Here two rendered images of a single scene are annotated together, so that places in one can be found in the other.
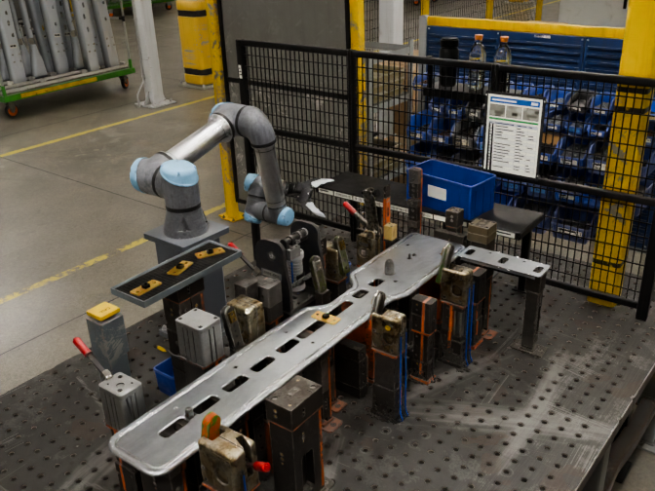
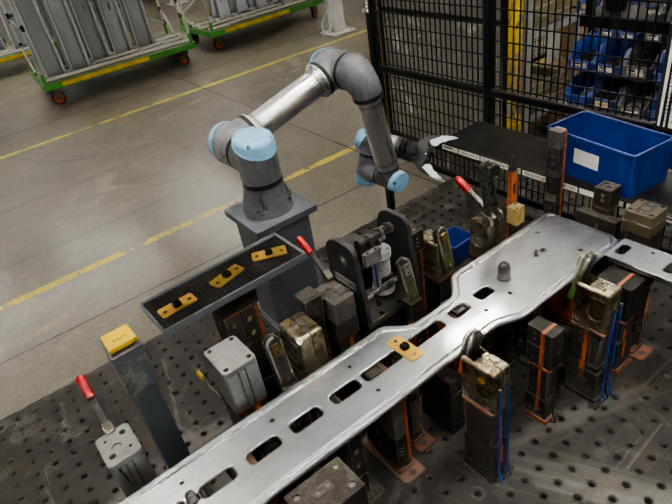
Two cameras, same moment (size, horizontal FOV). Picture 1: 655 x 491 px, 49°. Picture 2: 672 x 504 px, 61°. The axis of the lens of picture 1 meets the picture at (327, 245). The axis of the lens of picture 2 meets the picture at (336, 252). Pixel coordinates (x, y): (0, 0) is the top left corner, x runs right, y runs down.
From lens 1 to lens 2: 0.89 m
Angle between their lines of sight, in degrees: 19
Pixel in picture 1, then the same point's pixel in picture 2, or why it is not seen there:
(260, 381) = (294, 451)
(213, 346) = (248, 389)
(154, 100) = (336, 29)
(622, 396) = not seen: outside the picture
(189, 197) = (264, 173)
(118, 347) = (141, 379)
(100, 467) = not seen: hidden behind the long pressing
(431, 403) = (545, 457)
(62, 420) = (132, 414)
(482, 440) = not seen: outside the picture
